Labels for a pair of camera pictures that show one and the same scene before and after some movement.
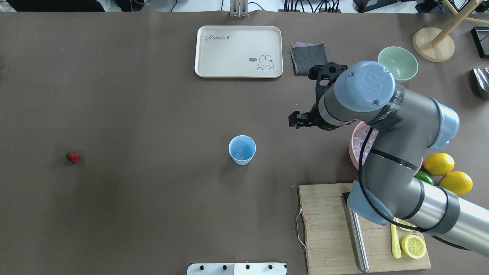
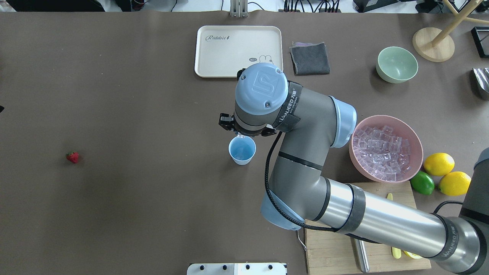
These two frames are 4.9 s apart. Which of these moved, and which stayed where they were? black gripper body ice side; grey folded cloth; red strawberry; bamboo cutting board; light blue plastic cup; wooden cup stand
Moved: bamboo cutting board; black gripper body ice side
Stayed: light blue plastic cup; grey folded cloth; wooden cup stand; red strawberry
